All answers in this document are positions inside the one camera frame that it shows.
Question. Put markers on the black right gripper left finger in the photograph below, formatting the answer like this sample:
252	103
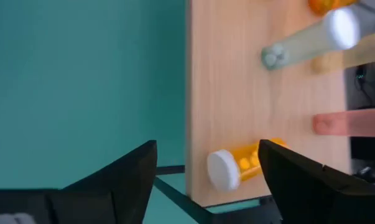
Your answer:
131	180

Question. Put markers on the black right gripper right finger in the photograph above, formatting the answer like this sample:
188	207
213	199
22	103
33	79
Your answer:
305	193

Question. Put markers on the pink medicine bottle white cap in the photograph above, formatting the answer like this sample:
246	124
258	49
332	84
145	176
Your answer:
345	123

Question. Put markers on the yellow medicine bottle white cap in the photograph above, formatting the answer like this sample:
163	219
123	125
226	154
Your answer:
224	171

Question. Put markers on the pale green medicine bottle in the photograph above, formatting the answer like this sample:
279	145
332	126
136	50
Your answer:
299	46

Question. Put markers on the amber medicine bottle white cap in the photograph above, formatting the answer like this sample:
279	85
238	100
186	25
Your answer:
330	6

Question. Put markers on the light wood shelf board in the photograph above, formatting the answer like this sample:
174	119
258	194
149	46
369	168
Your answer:
230	93

